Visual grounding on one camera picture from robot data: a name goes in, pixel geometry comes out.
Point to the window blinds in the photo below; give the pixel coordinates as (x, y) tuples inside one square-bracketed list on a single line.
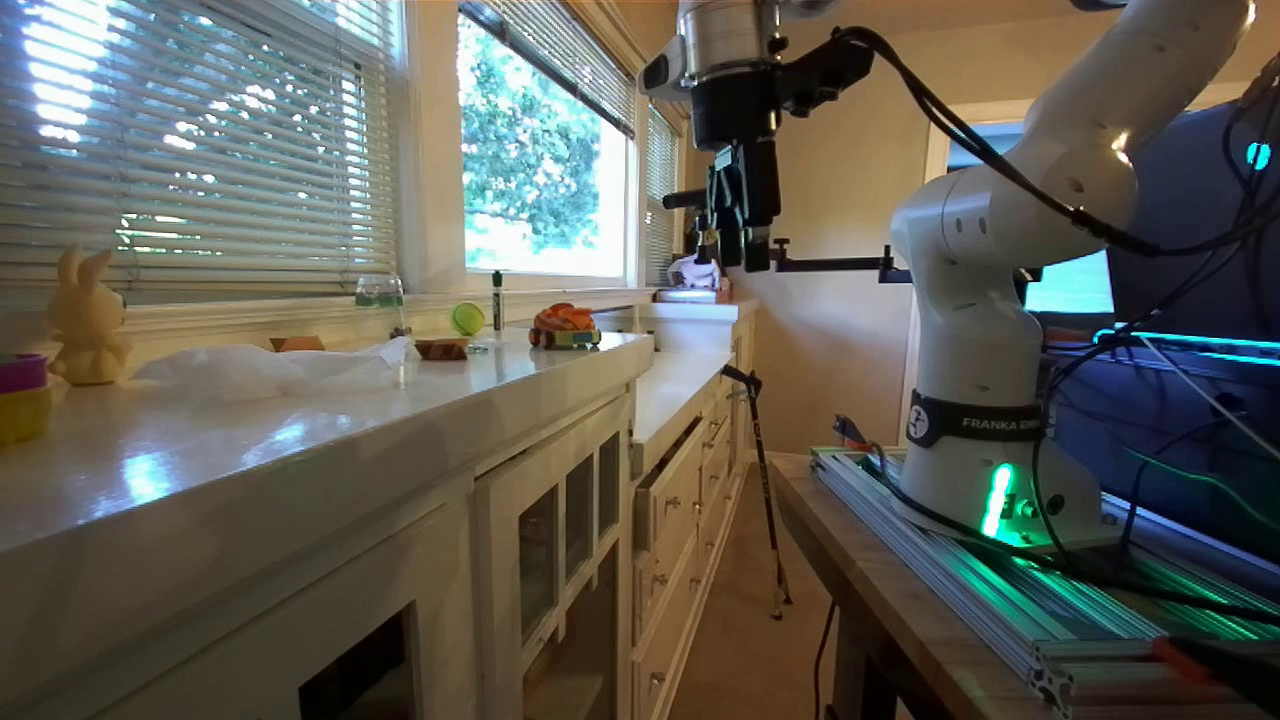
[(210, 151)]

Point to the black tripod leg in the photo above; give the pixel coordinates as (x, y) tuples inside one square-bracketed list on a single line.
[(781, 591)]

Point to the crumpled clear plastic bag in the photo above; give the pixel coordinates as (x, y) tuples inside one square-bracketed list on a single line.
[(257, 374)]

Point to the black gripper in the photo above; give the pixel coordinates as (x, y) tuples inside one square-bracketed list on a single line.
[(735, 119)]

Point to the orange toy car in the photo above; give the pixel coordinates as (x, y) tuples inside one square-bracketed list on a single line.
[(564, 328)]

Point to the purple yellow toy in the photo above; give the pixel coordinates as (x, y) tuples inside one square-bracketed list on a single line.
[(24, 396)]

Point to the aluminium rail base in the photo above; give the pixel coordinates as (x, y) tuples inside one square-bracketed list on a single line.
[(1161, 620)]

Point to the yellow bunny figurine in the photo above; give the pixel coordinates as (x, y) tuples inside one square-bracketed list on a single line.
[(87, 317)]

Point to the orange wooden block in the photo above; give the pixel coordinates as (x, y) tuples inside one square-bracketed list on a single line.
[(292, 341)]

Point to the yellow-green tennis ball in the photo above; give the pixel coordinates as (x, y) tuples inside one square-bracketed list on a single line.
[(468, 317)]

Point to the brown wooden block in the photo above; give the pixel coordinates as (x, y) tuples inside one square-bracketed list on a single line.
[(443, 348)]

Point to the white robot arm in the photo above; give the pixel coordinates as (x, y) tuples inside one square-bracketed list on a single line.
[(1064, 191)]

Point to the green capped marker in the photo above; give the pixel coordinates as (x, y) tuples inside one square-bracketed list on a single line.
[(498, 302)]

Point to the clear plastic cup green band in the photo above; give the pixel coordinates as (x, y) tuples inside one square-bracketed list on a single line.
[(383, 288)]

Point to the white cabinet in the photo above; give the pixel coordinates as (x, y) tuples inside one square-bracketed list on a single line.
[(447, 549)]

